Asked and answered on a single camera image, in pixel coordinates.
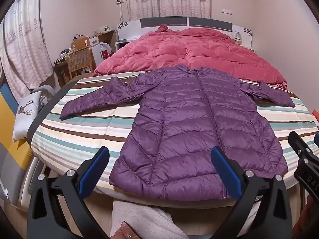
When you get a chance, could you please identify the wooden box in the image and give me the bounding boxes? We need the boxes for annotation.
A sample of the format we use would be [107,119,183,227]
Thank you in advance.
[72,37,90,51]

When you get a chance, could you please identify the person's right hand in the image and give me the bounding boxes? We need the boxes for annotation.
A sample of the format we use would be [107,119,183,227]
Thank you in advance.
[293,195,319,237]

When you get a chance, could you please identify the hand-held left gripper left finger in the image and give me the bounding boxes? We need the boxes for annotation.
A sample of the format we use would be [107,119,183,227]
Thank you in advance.
[27,146,110,239]

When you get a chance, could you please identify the white and grey headboard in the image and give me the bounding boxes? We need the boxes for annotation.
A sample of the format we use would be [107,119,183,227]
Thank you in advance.
[117,17,253,49]

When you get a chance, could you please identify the dark wooden desk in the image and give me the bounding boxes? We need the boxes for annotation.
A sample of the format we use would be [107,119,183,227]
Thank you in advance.
[53,53,73,85]

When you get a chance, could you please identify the pink comforter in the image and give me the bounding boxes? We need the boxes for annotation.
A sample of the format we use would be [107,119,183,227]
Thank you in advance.
[91,24,288,90]

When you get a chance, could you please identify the purple down jacket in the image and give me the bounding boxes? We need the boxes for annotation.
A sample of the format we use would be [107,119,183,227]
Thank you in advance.
[60,64,296,201]

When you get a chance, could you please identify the white mini fridge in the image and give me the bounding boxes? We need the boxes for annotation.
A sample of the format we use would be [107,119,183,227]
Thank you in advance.
[89,36,103,65]

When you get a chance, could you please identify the striped bed sheet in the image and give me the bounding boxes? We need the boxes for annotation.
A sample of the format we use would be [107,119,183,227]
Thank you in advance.
[31,71,319,208]

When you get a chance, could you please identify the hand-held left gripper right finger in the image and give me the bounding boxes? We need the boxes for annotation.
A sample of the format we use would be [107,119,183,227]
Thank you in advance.
[211,146,292,239]

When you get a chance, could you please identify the white bed frame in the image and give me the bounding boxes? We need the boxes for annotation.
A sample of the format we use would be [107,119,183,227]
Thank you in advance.
[19,152,53,206]

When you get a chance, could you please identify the yellow blue grey sofa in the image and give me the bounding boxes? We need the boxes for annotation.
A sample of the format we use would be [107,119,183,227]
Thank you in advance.
[0,82,34,205]

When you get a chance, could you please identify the white plastic bag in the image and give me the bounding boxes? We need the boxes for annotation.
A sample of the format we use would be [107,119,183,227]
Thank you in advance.
[100,43,111,59]

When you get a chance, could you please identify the person's legs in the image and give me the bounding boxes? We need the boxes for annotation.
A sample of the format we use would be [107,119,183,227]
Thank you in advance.
[110,199,262,239]

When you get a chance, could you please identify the wooden cabinet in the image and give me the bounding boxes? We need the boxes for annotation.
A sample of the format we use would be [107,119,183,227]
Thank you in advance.
[98,30,115,55]

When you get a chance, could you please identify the pink shoe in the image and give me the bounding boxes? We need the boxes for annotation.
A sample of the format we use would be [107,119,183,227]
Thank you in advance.
[113,221,142,239]

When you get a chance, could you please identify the wicker chair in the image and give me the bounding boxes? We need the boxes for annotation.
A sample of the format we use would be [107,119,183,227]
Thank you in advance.
[67,47,93,80]

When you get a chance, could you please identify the deer print pillow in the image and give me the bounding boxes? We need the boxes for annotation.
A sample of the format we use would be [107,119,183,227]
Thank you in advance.
[12,91,42,143]

